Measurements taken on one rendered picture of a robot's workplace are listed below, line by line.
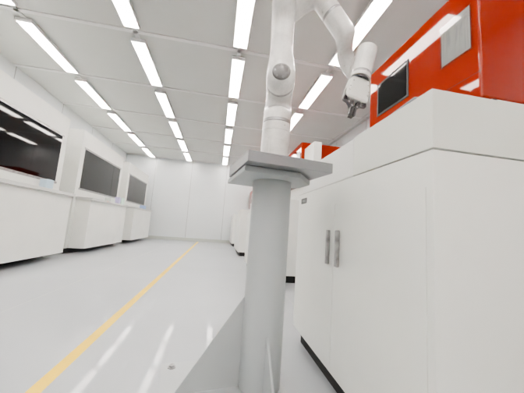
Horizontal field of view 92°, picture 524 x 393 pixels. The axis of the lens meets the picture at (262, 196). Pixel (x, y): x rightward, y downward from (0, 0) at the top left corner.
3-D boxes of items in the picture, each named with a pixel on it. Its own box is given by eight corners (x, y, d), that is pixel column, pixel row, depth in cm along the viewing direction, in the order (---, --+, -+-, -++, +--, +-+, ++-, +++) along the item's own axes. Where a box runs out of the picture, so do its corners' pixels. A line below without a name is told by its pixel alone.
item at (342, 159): (317, 195, 148) (319, 171, 150) (376, 178, 94) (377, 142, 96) (302, 193, 146) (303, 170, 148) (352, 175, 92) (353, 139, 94)
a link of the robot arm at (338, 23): (316, 37, 123) (349, 89, 121) (326, 8, 108) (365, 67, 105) (331, 30, 124) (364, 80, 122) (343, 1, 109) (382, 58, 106)
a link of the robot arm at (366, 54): (347, 78, 114) (355, 65, 105) (353, 53, 116) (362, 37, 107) (364, 83, 114) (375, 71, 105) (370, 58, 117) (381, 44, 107)
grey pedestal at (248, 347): (150, 460, 65) (185, 150, 75) (161, 366, 106) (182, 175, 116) (323, 426, 80) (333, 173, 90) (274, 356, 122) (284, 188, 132)
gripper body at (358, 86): (365, 87, 113) (360, 110, 112) (345, 79, 112) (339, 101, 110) (376, 78, 106) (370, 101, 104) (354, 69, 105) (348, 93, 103)
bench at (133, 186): (149, 239, 786) (157, 176, 810) (129, 244, 610) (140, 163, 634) (111, 237, 768) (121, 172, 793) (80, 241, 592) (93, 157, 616)
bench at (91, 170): (123, 245, 571) (135, 159, 595) (82, 254, 394) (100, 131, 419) (70, 242, 553) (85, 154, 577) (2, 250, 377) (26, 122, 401)
